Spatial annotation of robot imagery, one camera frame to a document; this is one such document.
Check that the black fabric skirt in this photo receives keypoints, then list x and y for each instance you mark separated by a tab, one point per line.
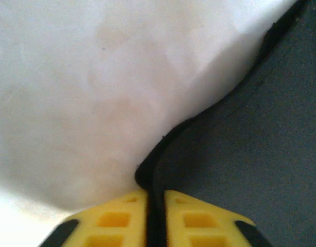
250	128

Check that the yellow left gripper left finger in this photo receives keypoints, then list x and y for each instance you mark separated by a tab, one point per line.
109	226

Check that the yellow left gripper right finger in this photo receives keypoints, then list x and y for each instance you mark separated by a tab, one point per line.
204	226

